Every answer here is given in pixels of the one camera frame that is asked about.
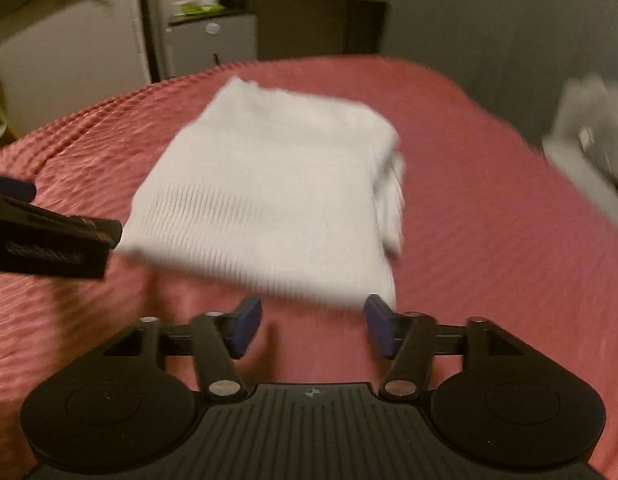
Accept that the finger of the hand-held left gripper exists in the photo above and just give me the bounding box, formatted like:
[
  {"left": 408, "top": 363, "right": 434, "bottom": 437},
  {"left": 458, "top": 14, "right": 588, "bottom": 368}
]
[
  {"left": 0, "top": 195, "right": 123, "bottom": 251},
  {"left": 0, "top": 170, "right": 38, "bottom": 201}
]

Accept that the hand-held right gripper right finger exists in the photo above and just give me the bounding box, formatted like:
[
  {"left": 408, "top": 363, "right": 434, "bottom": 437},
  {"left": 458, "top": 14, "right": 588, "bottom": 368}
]
[{"left": 364, "top": 294, "right": 527, "bottom": 402}]

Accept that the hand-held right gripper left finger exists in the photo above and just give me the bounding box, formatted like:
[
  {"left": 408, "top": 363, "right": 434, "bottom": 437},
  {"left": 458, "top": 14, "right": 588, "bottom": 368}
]
[{"left": 103, "top": 294, "right": 264, "bottom": 404}]

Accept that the white knit sweater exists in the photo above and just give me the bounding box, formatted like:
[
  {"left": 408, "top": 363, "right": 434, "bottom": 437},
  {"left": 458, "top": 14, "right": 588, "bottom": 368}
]
[{"left": 118, "top": 76, "right": 408, "bottom": 311}]

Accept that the red ribbed bedspread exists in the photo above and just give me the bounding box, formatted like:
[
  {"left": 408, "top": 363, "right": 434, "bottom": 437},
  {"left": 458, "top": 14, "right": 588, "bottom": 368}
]
[{"left": 0, "top": 55, "right": 618, "bottom": 480}]

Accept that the tall silver panel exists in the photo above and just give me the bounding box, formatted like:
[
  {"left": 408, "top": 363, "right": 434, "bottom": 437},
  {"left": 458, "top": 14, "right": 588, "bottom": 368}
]
[{"left": 124, "top": 0, "right": 163, "bottom": 86}]

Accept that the small grey cabinet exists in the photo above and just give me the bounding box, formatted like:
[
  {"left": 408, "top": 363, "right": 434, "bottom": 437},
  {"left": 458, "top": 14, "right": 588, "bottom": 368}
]
[{"left": 164, "top": 10, "right": 261, "bottom": 80}]

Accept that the green packet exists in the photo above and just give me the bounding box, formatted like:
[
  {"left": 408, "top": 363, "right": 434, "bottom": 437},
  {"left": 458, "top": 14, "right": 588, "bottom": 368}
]
[{"left": 172, "top": 1, "right": 225, "bottom": 17}]

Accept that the grey sofa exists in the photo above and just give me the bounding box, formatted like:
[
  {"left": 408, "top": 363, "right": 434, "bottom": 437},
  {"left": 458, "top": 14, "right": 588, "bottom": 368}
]
[{"left": 541, "top": 74, "right": 618, "bottom": 213}]

